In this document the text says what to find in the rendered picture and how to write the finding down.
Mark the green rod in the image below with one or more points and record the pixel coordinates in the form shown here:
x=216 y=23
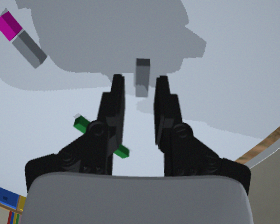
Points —
x=81 y=125

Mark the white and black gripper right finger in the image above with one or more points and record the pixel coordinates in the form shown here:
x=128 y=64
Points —
x=189 y=156

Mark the grey rod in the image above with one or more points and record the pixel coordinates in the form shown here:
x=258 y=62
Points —
x=29 y=49
x=142 y=77

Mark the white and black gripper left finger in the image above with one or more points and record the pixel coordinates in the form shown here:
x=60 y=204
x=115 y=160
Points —
x=89 y=153

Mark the magenta rod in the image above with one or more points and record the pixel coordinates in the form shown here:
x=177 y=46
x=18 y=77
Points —
x=9 y=26

